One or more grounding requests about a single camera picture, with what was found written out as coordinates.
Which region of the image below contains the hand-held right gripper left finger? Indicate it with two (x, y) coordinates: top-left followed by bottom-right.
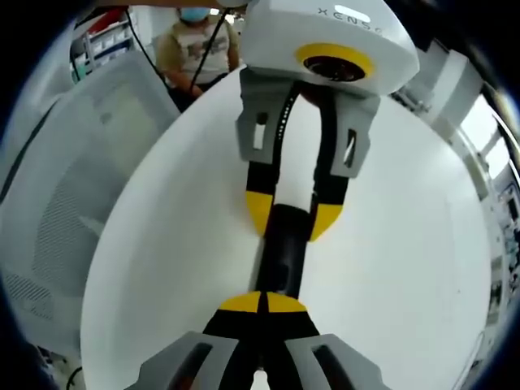
(136, 290), (263, 390)

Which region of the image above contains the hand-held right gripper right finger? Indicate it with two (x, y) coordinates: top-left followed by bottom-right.
(263, 291), (393, 390)

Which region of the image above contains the black remote control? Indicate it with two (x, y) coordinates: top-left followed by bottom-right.
(255, 202), (314, 297)

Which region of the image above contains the bright window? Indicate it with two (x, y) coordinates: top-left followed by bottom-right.
(458, 93), (514, 180)

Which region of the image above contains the white storage shelf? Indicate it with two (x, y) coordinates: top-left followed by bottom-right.
(71, 15), (136, 83)

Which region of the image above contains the grey mesh office chair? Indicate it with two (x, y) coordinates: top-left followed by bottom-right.
(0, 52), (180, 359)

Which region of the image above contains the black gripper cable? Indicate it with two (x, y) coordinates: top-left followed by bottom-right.
(188, 6), (229, 98)

